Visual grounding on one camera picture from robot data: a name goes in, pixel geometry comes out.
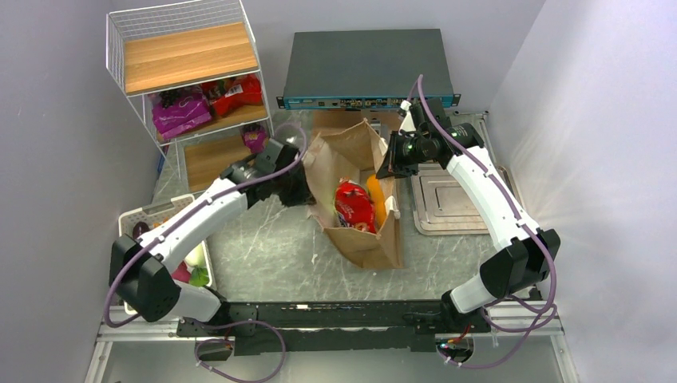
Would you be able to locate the red candy bag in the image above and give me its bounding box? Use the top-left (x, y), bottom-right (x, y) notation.
top-left (334, 179), bottom-right (377, 234)

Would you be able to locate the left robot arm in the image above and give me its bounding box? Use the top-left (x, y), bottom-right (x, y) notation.
top-left (105, 139), bottom-right (315, 335)

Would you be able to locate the pink sweet potato toy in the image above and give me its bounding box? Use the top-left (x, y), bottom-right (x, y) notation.
top-left (172, 262), bottom-right (192, 283)

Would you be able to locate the red snack bag upper shelf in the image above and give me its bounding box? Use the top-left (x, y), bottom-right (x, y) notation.
top-left (200, 73), bottom-right (263, 117)

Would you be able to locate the white perforated basket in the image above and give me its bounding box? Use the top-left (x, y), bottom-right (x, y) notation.
top-left (117, 194), bottom-right (216, 288)

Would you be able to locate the purple eggplant toy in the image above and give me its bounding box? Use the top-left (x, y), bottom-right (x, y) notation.
top-left (132, 221), bottom-right (150, 239)

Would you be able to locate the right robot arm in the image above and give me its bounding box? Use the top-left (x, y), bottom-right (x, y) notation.
top-left (377, 98), bottom-right (560, 331)

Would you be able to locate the dark network switch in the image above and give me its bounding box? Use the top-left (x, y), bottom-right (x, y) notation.
top-left (277, 29), bottom-right (461, 110)

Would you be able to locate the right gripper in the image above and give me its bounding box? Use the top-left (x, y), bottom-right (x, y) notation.
top-left (377, 129), bottom-right (430, 179)

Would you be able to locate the brown burlap grocery bag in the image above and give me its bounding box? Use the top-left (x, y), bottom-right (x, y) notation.
top-left (303, 121), bottom-right (404, 270)

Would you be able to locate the wooden board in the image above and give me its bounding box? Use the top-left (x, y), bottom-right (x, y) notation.
top-left (311, 109), bottom-right (401, 138)

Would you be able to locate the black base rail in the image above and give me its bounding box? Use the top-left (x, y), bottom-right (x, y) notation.
top-left (176, 299), bottom-right (489, 356)

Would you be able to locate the metal stand bracket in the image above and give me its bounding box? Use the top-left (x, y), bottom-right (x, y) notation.
top-left (369, 120), bottom-right (384, 135)

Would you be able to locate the white daikon vegetable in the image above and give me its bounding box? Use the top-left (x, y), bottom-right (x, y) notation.
top-left (184, 243), bottom-right (206, 268)

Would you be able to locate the metal tray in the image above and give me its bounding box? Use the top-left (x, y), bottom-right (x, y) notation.
top-left (410, 163), bottom-right (489, 236)

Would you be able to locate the purple snack bag shelf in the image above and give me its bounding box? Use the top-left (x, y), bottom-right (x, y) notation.
top-left (240, 123), bottom-right (269, 154)
top-left (152, 91), bottom-right (213, 140)

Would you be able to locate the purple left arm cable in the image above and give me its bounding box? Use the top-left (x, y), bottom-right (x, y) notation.
top-left (103, 123), bottom-right (309, 329)

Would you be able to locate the white wire shelf rack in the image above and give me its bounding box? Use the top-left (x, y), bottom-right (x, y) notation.
top-left (106, 1), bottom-right (272, 192)

